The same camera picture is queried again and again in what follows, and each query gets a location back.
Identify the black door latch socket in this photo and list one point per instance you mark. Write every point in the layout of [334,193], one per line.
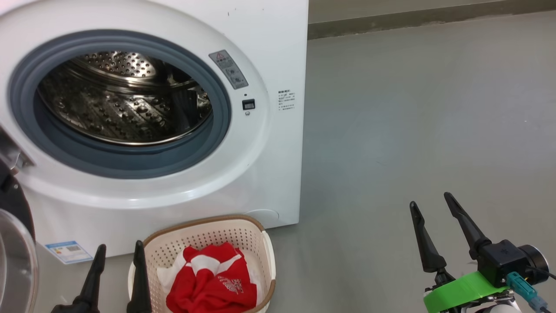
[248,104]

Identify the black round washer door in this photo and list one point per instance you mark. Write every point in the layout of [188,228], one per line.
[17,269]

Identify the grey warning sticker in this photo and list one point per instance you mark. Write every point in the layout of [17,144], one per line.
[229,69]

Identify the cream perforated laundry basket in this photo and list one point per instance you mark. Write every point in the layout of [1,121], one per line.
[252,243]

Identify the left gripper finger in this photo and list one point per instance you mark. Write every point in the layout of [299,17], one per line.
[140,278]
[93,278]

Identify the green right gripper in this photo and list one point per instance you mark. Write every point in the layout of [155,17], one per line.
[460,292]

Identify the grey rubber door gasket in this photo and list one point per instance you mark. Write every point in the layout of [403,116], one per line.
[130,161]

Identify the metal door hinge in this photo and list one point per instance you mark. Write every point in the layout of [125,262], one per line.
[13,156]

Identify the white front-load washing machine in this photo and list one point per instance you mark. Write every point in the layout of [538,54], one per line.
[269,174]

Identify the red and white garment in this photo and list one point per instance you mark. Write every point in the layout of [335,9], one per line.
[208,282]

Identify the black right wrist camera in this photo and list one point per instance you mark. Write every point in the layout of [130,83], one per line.
[504,258]

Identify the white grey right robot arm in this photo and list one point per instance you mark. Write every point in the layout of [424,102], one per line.
[499,309]

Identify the blue energy label sticker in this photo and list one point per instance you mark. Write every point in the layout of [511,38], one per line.
[69,252]

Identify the round white filter cover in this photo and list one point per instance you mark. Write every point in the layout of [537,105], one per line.
[268,216]

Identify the perforated steel washer drum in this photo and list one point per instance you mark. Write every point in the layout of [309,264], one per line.
[121,108]

